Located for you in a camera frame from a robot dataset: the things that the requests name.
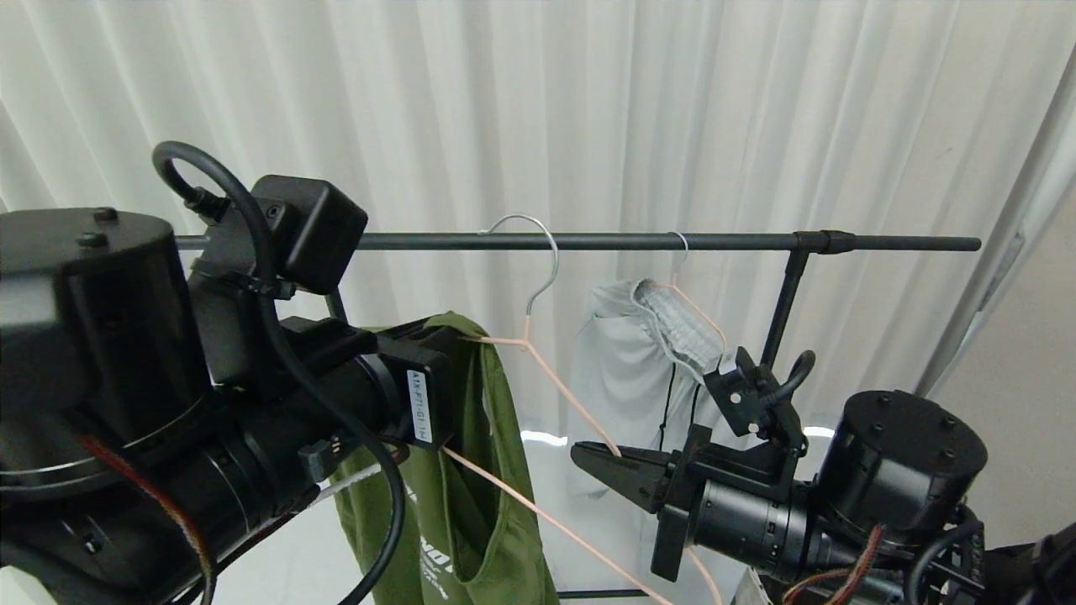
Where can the black clothes rack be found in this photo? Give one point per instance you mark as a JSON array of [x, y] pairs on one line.
[[630, 242]]

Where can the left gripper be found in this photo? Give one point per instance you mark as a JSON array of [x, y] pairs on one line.
[[336, 420]]

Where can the white curtain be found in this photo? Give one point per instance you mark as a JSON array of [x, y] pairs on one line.
[[588, 101]]

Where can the pink clothes hanger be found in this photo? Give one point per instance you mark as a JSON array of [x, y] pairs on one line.
[[555, 374], [702, 311]]

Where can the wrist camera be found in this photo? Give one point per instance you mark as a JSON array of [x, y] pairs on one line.
[[311, 227], [748, 395]]

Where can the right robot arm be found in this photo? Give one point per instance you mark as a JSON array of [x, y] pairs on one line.
[[899, 462]]

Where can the pale grey shorts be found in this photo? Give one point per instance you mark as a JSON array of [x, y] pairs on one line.
[[614, 370]]

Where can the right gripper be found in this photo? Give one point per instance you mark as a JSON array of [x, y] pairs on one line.
[[740, 521]]

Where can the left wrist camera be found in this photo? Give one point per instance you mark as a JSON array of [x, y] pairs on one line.
[[311, 227]]

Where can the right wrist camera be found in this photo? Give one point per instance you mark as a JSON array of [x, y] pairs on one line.
[[748, 395]]

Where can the green garment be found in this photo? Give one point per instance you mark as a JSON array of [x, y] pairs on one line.
[[454, 538]]

